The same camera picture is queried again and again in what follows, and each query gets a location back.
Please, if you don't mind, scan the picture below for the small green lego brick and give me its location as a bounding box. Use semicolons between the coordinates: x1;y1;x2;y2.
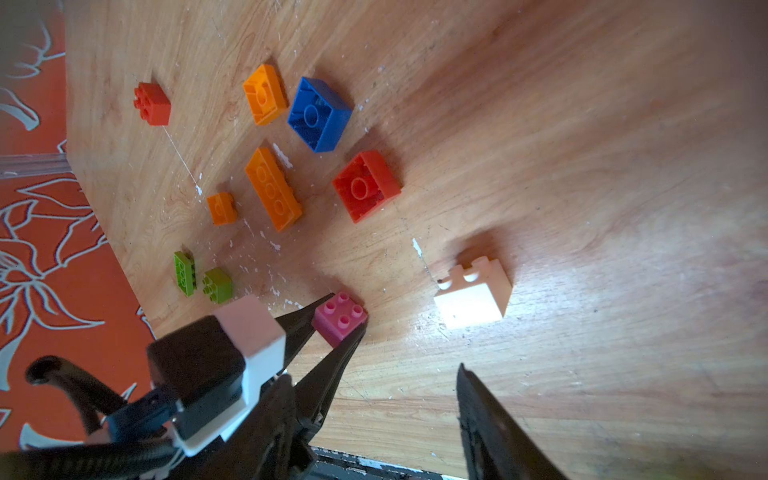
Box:
202;267;233;305

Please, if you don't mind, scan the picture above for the pink lego brick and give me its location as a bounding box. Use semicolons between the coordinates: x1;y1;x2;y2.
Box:
312;291;368;348

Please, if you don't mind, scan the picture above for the small red lego brick far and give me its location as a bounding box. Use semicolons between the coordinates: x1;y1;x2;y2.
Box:
133;82;171;126

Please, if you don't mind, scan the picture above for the long orange lego plate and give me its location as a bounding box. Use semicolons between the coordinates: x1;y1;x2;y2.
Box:
245;147;303;232

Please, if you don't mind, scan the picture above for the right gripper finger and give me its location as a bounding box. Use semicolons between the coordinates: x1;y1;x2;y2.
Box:
456;365;565;479

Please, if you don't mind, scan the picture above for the blue lego brick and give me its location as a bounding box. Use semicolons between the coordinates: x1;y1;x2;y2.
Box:
287;77;353;153

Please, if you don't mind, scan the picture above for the orange square lego plate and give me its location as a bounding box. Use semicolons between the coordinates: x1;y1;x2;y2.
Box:
207;192;238;226

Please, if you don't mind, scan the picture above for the small orange lego plate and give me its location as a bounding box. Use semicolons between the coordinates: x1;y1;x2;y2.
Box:
243;64;288;126

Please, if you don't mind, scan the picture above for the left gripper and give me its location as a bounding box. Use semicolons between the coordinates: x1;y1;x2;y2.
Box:
197;293;367;479

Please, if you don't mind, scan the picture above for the white lego brick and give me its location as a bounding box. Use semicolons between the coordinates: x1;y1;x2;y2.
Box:
434;256;512;330

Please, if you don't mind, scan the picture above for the left black corrugated cable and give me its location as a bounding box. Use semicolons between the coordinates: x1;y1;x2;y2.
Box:
0;355;181;480

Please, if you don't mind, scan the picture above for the long green lego plate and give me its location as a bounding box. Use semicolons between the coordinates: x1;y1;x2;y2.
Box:
174;251;196;297

